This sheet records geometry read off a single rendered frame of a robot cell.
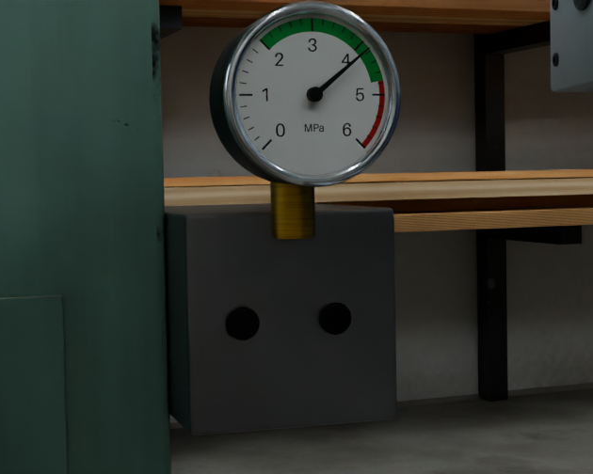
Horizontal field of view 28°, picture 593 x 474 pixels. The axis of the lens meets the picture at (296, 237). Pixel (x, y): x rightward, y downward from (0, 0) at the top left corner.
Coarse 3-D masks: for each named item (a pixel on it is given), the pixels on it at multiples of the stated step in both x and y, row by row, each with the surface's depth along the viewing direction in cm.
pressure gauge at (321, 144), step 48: (240, 48) 39; (288, 48) 40; (336, 48) 40; (384, 48) 40; (240, 96) 39; (288, 96) 40; (336, 96) 40; (384, 96) 41; (240, 144) 39; (288, 144) 40; (336, 144) 40; (384, 144) 41; (288, 192) 42
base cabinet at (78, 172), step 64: (0, 0) 43; (64, 0) 44; (128, 0) 44; (0, 64) 43; (64, 64) 44; (128, 64) 44; (0, 128) 43; (64, 128) 44; (128, 128) 45; (0, 192) 43; (64, 192) 44; (128, 192) 45; (0, 256) 43; (64, 256) 44; (128, 256) 45; (0, 320) 43; (64, 320) 44; (128, 320) 45; (0, 384) 43; (64, 384) 44; (128, 384) 45; (0, 448) 43; (64, 448) 44; (128, 448) 45
